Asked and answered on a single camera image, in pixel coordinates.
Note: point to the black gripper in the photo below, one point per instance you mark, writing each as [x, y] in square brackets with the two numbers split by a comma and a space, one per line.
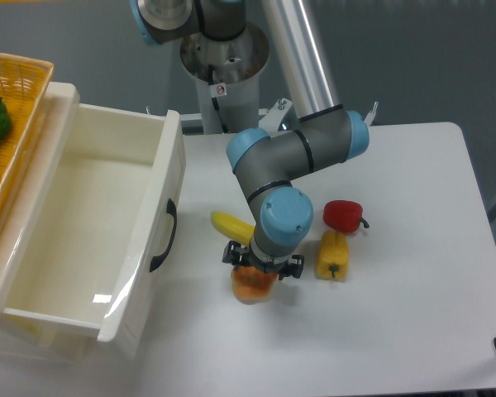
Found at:
[241, 256]

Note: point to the round orange bread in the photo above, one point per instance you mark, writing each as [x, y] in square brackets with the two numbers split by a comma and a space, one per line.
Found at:
[251, 285]

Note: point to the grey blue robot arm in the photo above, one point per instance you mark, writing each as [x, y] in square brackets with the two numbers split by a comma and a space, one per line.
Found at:
[266, 166]

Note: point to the yellow banana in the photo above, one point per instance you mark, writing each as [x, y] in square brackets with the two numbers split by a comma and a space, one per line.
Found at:
[232, 227]

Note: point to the yellow bell pepper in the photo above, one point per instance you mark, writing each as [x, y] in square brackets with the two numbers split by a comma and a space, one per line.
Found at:
[332, 256]

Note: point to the red bell pepper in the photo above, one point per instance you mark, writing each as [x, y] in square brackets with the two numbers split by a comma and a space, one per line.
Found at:
[344, 216]

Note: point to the white plastic drawer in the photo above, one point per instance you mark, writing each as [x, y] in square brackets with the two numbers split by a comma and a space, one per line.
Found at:
[86, 266]

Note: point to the white drawer cabinet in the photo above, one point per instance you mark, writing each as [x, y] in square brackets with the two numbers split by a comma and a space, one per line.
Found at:
[17, 336]

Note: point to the yellow woven basket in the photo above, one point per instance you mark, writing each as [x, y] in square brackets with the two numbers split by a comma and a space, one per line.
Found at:
[23, 82]

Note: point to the black drawer handle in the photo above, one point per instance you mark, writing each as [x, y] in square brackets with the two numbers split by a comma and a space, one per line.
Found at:
[168, 237]

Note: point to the white table bracket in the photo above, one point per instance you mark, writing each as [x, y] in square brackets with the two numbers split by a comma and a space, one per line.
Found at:
[371, 115]

